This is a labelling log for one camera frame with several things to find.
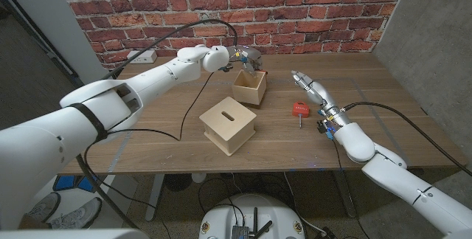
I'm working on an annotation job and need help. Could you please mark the white power outlet strip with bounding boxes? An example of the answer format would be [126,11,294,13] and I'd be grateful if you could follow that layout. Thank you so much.
[126,49,158,65]

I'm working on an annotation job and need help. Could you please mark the wooden box with slot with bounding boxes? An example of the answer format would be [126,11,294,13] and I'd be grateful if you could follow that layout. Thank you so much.
[198,96,258,157]

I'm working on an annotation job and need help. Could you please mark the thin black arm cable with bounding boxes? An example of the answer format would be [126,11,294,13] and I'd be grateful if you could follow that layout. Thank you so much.
[83,71,216,239]
[330,138,346,172]

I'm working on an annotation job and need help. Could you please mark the white floor cable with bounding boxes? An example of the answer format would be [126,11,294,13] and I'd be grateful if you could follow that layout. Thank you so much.
[282,172,327,235]

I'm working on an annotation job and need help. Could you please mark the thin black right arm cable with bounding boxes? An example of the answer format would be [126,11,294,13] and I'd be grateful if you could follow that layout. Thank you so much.
[330,138,346,172]

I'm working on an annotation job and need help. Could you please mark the small grey computer box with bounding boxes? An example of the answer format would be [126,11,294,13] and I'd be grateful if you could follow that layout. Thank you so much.
[231,225,251,239]

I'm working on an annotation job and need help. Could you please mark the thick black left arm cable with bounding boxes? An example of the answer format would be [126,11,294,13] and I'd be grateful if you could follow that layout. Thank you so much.
[75,18,239,229]

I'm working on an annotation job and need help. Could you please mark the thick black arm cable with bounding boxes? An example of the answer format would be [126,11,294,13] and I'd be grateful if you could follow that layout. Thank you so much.
[75,18,239,229]
[341,100,472,178]

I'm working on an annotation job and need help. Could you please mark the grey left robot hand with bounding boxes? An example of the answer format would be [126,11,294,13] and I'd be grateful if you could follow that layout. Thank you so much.
[226,45,263,74]

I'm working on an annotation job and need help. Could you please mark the blue foot pedal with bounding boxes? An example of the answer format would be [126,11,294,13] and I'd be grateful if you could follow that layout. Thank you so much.
[76,176,97,193]
[53,175,74,192]

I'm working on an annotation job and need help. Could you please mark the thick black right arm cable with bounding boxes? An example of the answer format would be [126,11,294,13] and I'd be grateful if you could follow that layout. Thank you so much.
[341,100,472,178]

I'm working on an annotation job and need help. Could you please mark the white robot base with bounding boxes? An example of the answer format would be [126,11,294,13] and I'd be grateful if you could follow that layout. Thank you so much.
[198,193,307,239]

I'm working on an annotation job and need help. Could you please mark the white table leg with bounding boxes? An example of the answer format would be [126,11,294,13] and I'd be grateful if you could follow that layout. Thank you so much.
[145,173,166,222]

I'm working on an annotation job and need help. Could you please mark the tilted black antenna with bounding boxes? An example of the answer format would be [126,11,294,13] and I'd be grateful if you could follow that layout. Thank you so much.
[256,220,274,239]

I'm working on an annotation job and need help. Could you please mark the white robot torso edge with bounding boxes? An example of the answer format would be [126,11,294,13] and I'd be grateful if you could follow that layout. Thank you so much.
[0,227,150,239]

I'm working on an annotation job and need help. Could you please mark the person with grey sneakers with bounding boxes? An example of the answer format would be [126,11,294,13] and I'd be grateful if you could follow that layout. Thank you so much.
[18,191,103,229]

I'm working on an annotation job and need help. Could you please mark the black floor plug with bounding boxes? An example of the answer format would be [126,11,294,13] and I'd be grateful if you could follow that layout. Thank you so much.
[317,226,339,239]

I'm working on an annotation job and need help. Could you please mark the black cable on base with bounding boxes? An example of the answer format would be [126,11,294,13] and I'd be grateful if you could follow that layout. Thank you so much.
[198,177,246,229]

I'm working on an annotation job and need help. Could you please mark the grey table leg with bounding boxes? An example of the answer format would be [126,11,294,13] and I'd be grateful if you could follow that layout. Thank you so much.
[333,170,358,220]

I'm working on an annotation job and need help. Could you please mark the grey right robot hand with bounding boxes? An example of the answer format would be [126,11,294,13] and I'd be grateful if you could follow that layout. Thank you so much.
[291,69,351,128]

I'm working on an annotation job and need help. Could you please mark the red brick printed backdrop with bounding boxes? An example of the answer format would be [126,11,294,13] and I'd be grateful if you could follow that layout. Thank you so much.
[52,0,414,71]

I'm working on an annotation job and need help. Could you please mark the dark round floor object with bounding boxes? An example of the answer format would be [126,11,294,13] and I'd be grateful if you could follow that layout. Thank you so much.
[164,174,192,193]

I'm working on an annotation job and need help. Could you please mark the red block with metal pin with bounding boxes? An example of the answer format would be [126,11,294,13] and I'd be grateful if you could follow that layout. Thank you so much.
[291,100,310,129]

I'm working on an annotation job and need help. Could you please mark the wooden drawer with red front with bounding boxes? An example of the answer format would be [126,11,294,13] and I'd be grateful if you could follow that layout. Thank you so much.
[231,69,268,106]

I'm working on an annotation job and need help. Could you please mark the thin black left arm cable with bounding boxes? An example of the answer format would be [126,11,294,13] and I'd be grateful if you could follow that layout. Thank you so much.
[83,71,216,239]

